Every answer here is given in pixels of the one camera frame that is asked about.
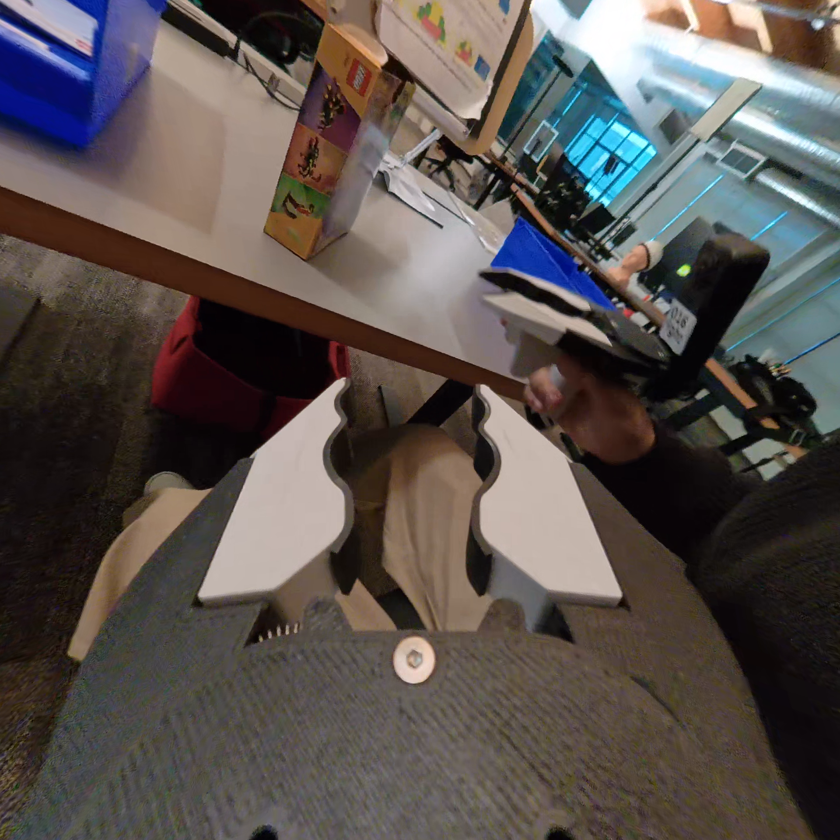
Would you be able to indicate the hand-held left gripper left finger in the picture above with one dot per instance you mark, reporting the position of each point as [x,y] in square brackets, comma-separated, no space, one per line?
[282,512]

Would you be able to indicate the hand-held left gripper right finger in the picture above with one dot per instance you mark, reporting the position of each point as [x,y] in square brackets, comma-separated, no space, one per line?
[544,525]

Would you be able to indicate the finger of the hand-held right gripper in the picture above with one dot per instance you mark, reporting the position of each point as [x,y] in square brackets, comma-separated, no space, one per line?
[544,318]
[544,289]

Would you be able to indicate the yellow cardboard toy box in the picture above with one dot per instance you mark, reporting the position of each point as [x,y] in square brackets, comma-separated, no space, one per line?
[315,144]

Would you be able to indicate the person's right forearm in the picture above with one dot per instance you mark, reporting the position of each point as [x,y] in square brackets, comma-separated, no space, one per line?
[669,485]

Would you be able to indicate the person's right hand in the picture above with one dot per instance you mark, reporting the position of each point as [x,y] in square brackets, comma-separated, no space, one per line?
[597,413]

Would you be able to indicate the blue plastic bin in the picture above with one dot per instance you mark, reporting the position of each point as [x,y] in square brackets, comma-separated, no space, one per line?
[65,72]
[531,253]

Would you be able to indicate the person's white shoe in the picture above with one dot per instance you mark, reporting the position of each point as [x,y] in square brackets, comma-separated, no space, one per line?
[167,482]

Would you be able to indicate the red fabric bin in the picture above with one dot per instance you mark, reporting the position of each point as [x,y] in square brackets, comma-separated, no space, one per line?
[190,387]

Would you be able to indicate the open light blue booklet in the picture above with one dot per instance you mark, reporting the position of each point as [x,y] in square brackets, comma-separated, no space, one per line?
[413,193]

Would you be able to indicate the task sheet on stand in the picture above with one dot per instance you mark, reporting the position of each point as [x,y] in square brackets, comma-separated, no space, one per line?
[508,98]

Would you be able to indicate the silver ventilation duct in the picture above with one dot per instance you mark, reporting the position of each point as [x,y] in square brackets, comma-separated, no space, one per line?
[807,131]

